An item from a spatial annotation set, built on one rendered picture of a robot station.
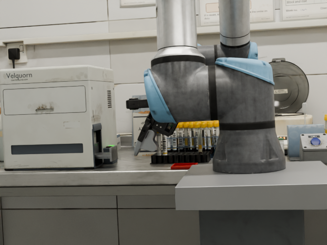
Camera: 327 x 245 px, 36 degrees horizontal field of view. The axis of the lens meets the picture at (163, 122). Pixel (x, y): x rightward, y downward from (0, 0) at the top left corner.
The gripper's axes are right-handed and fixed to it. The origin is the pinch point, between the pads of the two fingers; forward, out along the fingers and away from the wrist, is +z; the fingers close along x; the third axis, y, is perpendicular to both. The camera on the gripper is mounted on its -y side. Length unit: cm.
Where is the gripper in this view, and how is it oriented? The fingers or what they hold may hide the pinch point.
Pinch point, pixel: (135, 150)
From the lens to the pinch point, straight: 145.2
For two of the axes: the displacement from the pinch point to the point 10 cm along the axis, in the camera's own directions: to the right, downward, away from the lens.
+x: 1.6, -0.5, 9.9
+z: -4.5, 8.8, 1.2
